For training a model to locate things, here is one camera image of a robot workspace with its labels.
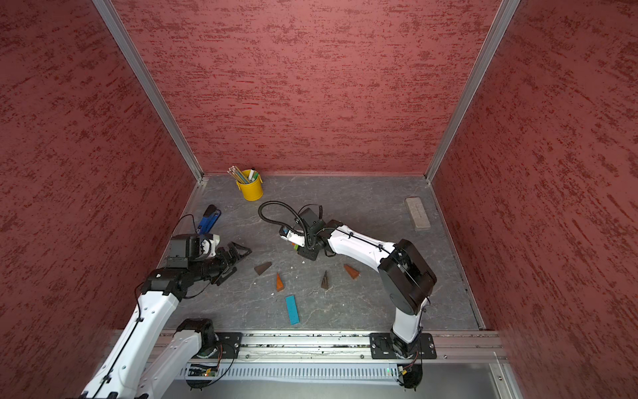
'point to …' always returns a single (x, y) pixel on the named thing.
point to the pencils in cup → (238, 174)
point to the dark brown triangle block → (262, 268)
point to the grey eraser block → (418, 213)
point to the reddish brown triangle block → (354, 273)
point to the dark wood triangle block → (325, 282)
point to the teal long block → (292, 309)
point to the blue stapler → (208, 220)
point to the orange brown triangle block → (279, 283)
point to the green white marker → (252, 174)
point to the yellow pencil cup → (252, 190)
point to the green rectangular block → (296, 247)
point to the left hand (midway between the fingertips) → (244, 264)
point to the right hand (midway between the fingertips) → (307, 248)
